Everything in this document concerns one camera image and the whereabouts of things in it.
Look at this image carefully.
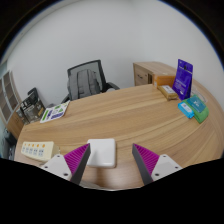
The purple pouch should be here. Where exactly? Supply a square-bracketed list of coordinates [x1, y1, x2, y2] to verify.
[172, 58, 194, 101]

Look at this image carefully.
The brown cardboard box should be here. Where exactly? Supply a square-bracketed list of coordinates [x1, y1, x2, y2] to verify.
[14, 106, 31, 126]

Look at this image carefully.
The black mesh office chair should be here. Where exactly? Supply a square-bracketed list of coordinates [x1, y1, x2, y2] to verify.
[60, 59, 120, 104]

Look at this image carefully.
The wooden shelf cabinet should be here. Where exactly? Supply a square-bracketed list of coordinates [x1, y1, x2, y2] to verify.
[0, 69, 24, 139]

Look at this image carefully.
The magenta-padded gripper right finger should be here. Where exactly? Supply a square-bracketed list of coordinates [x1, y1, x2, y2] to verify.
[131, 143, 183, 186]

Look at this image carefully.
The cream power strip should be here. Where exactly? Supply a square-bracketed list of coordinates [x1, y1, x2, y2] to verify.
[20, 140, 60, 163]

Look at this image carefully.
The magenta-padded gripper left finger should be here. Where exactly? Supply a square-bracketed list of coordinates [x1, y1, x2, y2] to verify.
[42, 143, 92, 186]

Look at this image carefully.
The green box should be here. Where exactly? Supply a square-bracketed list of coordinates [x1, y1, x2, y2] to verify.
[191, 99, 210, 124]

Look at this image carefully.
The grey backpack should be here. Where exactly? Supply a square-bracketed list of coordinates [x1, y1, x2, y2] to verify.
[66, 68, 102, 101]

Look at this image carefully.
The teal box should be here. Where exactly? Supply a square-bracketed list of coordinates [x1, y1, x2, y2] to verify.
[185, 94, 207, 114]

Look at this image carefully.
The flat yellow box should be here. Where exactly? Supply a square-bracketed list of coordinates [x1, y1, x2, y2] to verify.
[157, 84, 179, 101]

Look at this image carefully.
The small blue box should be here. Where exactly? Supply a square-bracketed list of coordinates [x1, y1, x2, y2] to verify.
[177, 101, 195, 119]

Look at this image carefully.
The orange box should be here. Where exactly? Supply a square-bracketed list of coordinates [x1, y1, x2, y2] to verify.
[153, 74, 177, 89]

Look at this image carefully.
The printed paper sheet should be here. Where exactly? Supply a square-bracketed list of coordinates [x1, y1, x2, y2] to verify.
[39, 100, 71, 124]

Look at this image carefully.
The wooden side cabinet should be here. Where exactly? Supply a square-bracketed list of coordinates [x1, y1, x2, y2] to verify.
[132, 61, 178, 88]

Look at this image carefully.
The white charger block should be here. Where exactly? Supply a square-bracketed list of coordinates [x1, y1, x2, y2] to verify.
[86, 138, 117, 169]

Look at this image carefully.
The large dark cardboard box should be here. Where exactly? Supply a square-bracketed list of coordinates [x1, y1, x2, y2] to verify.
[19, 91, 46, 124]

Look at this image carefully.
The black seat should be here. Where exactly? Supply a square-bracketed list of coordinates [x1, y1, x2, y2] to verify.
[1, 128, 18, 159]

